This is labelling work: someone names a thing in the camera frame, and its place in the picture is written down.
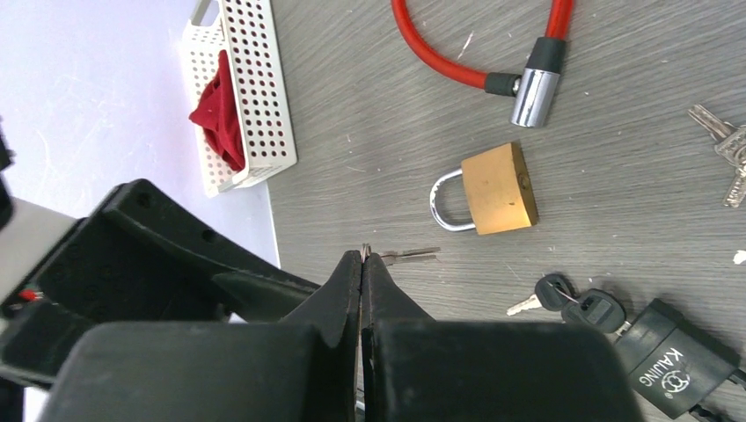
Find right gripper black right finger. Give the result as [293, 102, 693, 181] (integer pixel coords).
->
[361, 253, 643, 421]

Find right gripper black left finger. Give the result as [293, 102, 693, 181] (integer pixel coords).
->
[40, 251, 362, 421]

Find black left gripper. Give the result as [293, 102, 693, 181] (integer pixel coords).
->
[1, 178, 319, 385]

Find black-headed key bunch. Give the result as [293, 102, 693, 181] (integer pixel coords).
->
[506, 273, 632, 337]

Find brass padlock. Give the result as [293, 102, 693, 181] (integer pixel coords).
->
[429, 142, 539, 236]

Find black Kaijing padlock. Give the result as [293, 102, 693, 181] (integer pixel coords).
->
[614, 299, 745, 421]

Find small silver key bunch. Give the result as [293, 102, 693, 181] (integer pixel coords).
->
[687, 104, 745, 208]

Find silver brass padlock keys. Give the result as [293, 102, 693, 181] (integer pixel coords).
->
[378, 247, 441, 266]

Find red cloth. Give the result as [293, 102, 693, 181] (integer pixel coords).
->
[189, 50, 245, 171]

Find white plastic basket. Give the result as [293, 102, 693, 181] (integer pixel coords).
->
[181, 1, 298, 198]

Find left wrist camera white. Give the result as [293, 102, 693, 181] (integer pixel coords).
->
[1, 197, 77, 302]

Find red cable lock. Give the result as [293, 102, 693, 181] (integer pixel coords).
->
[390, 1, 575, 128]

